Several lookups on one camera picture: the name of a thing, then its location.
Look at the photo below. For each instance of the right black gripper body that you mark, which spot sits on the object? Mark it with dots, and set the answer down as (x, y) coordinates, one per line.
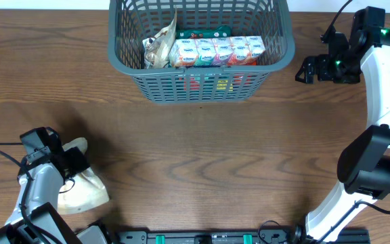
(317, 68)

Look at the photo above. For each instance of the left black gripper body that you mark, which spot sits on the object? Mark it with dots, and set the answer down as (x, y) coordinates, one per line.
(75, 159)

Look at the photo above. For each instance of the plain beige paper pouch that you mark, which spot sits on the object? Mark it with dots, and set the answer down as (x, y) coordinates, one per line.
(81, 193)

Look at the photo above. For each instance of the white tissue multipack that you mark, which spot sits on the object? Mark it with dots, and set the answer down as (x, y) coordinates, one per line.
(246, 50)

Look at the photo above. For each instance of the green Nescafe coffee bag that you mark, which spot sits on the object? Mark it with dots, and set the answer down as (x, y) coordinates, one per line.
(203, 33)

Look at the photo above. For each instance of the beige brown snack bag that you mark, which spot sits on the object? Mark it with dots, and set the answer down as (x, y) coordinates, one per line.
(158, 47)

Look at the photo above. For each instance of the grey plastic basket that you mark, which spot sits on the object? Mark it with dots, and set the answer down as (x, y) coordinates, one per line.
(130, 22)

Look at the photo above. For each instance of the orange biscuit packet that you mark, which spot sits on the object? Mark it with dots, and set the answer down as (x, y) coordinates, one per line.
(194, 83)

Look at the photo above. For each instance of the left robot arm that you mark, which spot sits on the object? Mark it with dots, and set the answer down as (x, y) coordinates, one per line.
(55, 179)

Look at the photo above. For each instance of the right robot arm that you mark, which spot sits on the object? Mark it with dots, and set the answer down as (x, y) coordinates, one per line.
(363, 168)

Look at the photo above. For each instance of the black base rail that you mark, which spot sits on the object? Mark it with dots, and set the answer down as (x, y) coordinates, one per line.
(269, 235)

